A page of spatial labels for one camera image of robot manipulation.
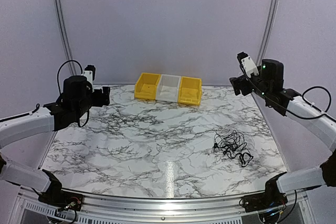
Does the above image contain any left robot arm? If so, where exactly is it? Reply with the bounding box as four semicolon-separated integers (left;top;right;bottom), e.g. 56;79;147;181
1;65;110;207

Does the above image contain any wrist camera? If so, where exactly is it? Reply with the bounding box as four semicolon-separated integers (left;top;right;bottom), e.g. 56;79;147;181
81;65;96;85
237;52;259;78

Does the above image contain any right yellow bin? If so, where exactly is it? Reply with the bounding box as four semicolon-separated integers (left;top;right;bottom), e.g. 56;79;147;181
178;76;202;105

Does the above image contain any left yellow bin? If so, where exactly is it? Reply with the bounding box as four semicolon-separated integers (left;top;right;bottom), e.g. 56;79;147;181
134;72;161;100

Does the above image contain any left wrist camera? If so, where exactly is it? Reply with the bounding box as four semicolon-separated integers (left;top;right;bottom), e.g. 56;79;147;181
81;65;96;85

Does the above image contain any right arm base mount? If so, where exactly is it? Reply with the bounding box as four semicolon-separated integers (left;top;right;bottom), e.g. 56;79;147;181
239;192;288;212

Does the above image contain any yellow bin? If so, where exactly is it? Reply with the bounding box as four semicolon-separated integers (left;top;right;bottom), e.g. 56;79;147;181
178;76;202;105
134;72;161;100

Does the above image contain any white translucent bin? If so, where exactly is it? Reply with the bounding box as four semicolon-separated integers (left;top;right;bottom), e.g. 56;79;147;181
155;74;181;103

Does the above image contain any black thin cable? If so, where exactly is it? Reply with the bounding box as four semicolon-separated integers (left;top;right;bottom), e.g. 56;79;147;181
213;129;248;159

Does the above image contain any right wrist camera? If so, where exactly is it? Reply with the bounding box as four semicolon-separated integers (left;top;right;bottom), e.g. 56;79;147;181
237;52;259;78

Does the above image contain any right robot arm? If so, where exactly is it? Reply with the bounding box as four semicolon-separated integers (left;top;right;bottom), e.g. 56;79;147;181
230;52;335;211

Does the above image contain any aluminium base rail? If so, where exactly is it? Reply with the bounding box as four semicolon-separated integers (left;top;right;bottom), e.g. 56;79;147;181
8;187;315;223

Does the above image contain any white thin cable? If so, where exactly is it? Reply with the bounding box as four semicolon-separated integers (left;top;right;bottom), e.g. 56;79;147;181
216;128;237;146

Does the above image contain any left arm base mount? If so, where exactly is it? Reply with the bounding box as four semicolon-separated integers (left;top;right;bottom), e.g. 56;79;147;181
38;191;83;211

